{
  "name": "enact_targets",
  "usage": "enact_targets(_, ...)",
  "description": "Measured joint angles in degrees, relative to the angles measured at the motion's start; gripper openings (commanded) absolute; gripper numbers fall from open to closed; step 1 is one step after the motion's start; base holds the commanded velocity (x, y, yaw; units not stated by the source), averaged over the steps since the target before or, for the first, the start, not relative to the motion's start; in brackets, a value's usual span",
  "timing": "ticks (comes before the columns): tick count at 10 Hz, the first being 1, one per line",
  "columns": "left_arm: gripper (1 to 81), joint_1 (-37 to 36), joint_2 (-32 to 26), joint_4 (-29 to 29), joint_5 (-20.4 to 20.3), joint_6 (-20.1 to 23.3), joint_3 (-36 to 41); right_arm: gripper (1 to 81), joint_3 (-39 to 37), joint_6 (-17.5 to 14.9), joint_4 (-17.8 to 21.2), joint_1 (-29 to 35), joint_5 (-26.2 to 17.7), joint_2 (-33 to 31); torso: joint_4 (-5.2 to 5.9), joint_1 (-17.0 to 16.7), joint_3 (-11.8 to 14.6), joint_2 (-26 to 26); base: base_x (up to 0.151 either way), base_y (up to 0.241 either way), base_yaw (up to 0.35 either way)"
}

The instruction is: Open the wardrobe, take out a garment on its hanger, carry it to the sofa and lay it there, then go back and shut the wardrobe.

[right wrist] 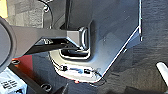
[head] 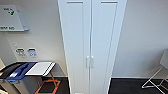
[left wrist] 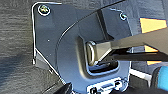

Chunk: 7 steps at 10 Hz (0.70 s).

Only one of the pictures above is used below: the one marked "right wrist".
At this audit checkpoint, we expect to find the small white box blue middle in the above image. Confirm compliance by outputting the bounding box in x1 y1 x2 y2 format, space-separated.
60 63 103 82

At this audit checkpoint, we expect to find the white rounded object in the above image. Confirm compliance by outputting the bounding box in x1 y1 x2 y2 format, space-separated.
154 60 168 86

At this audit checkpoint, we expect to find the white printed paper bag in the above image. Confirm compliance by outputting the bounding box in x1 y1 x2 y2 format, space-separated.
0 65 28 94

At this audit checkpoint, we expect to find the thick grey robot torso limb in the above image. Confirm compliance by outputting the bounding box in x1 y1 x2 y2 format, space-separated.
0 15 92 73

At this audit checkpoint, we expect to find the black frame bar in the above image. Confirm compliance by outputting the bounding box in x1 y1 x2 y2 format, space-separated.
8 61 54 94

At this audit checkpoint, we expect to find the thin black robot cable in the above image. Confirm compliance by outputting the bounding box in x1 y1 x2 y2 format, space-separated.
39 0 56 31

